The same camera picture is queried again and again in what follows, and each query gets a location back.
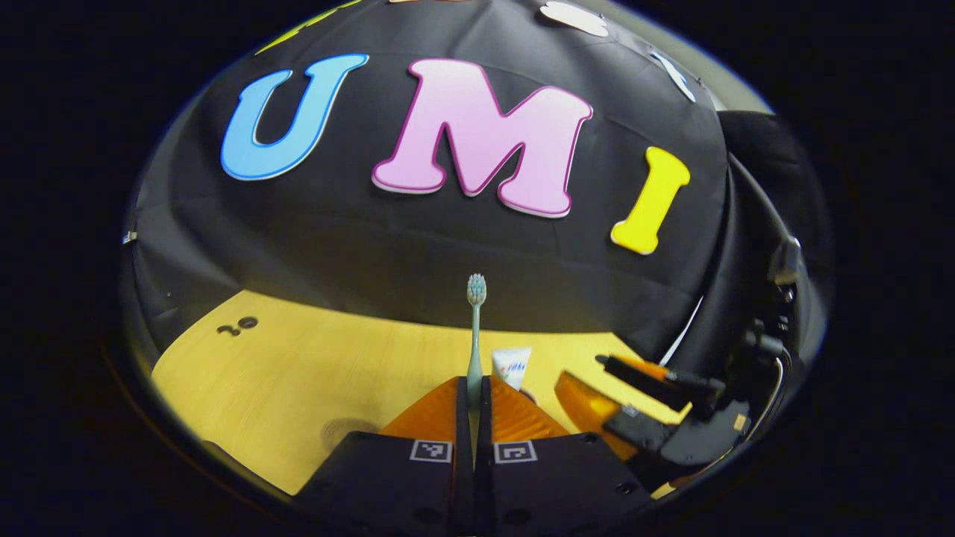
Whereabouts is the black backdrop cloth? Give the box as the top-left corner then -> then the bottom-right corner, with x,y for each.
123,0 -> 830,389

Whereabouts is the pale green toothbrush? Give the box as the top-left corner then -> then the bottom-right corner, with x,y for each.
466,273 -> 489,448

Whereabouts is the white toothpaste tube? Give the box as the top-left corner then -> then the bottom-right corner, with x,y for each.
491,346 -> 533,393

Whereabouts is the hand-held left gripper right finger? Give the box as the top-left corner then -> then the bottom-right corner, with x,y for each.
477,374 -> 657,537

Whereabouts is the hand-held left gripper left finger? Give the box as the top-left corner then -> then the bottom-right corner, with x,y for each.
297,375 -> 473,537

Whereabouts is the round brown coaster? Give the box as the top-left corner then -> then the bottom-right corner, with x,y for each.
321,418 -> 383,453

